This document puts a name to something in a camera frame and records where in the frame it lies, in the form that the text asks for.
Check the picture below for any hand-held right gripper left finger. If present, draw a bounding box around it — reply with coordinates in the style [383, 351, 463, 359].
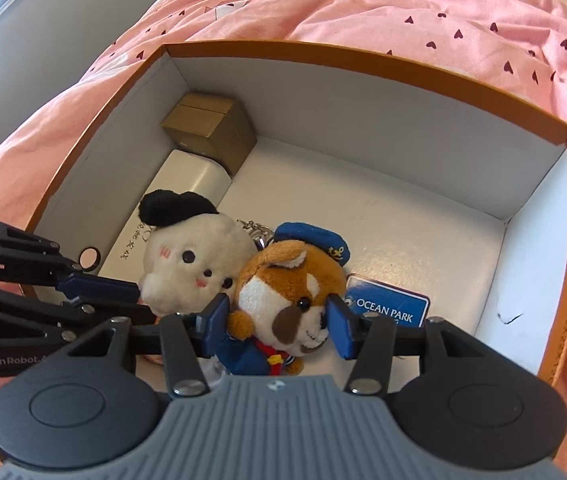
[66, 292, 229, 398]

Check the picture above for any white box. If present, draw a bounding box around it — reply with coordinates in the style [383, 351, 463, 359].
[98, 149, 234, 286]

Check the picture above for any small brown cardboard box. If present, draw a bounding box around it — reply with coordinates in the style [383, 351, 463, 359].
[162, 92, 257, 177]

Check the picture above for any pink printed duvet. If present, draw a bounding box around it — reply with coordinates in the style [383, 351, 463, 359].
[0, 0, 567, 480]

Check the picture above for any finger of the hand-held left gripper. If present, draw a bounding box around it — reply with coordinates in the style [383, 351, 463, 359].
[0, 212, 141, 303]
[0, 284, 156, 348]

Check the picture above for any orange cardboard box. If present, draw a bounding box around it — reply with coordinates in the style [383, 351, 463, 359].
[17, 40, 567, 386]

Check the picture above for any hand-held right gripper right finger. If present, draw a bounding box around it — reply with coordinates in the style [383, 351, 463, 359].
[327, 294, 497, 395]

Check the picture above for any white plush with pink stripes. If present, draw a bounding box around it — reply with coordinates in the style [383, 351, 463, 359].
[138, 189, 255, 313]

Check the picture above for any blue hang tag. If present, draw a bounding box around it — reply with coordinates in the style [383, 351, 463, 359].
[346, 274, 433, 328]

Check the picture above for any brown dog plush blue hat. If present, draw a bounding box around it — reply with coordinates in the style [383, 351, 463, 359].
[213, 221, 351, 377]

